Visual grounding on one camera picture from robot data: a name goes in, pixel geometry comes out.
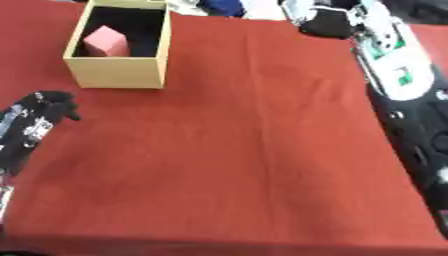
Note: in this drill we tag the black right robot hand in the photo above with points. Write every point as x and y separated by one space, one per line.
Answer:
326 21

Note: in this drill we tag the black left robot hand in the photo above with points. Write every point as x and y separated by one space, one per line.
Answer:
32 128

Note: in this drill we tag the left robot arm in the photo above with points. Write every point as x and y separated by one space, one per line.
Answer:
3 200

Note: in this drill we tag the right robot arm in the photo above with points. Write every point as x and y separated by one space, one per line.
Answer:
402 100

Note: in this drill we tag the tan cardboard box black inside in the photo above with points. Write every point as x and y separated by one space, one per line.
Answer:
119 71

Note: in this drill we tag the pink block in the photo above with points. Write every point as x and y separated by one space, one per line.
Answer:
107 41

